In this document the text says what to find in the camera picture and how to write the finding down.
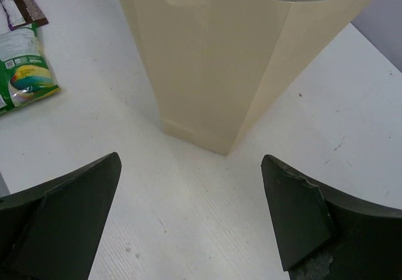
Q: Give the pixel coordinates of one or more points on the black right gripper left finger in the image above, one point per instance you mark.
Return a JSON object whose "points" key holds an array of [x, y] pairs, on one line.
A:
{"points": [[53, 230]]}

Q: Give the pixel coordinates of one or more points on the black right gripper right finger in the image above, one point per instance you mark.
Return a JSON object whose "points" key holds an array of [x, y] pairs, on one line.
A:
{"points": [[324, 233]]}

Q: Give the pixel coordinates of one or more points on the brown paper bag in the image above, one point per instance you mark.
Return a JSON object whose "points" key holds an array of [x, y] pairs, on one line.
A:
{"points": [[215, 66]]}

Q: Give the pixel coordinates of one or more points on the brown chocolate bar wrapper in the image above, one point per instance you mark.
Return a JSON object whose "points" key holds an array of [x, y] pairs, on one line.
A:
{"points": [[20, 13]]}

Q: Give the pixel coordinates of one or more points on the green candy bag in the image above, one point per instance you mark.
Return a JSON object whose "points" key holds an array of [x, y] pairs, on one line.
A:
{"points": [[25, 74]]}

